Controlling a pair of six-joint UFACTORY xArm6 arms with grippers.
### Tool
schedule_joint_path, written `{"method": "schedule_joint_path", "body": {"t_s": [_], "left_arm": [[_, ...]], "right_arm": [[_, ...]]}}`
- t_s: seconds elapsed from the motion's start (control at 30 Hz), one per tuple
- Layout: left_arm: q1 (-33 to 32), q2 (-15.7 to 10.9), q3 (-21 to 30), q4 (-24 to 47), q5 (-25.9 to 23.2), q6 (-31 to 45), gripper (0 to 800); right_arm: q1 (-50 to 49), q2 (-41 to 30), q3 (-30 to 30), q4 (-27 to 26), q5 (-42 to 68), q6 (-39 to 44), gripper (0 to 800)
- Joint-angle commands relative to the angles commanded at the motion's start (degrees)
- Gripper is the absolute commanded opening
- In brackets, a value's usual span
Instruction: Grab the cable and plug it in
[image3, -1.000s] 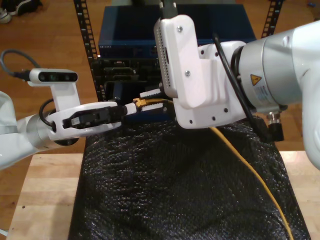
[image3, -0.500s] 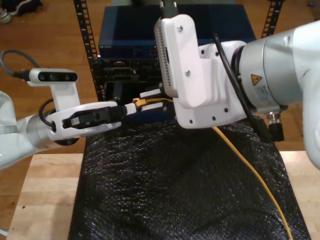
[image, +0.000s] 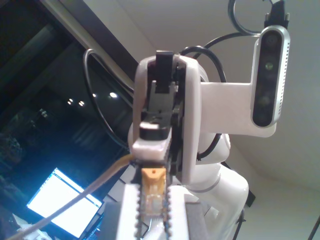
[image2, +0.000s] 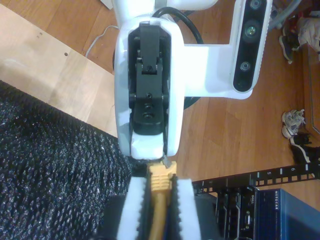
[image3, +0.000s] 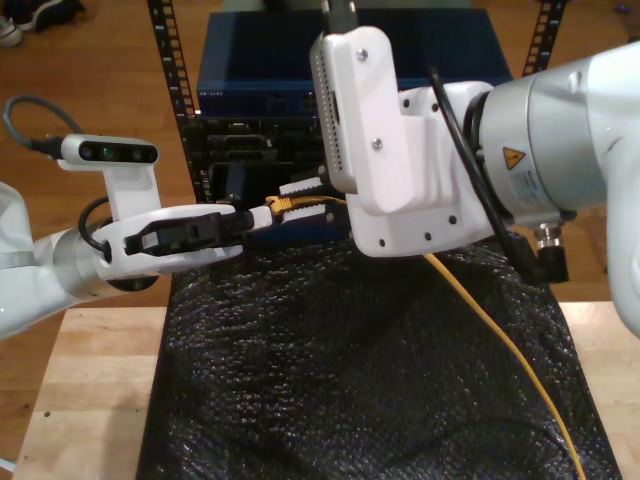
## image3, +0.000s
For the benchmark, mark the black bubble mat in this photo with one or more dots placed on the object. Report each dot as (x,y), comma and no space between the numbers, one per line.
(350,400)

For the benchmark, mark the small blue object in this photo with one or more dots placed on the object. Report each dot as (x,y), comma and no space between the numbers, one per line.
(622,8)

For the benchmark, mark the black sneaker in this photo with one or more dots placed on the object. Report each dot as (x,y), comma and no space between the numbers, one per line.
(50,12)

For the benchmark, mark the blue network switch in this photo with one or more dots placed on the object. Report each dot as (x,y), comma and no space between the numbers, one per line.
(260,50)

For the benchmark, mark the blue rack platform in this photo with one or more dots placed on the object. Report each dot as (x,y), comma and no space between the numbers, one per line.
(300,237)

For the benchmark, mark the black rack frame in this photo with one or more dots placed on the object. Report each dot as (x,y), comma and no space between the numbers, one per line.
(189,135)

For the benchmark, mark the black rack server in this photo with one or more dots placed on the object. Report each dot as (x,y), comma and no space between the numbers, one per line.
(240,142)

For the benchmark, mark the white sneaker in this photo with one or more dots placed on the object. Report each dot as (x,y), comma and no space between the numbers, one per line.
(9,32)

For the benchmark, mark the black rack tray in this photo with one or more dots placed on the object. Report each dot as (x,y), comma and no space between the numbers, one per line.
(260,175)

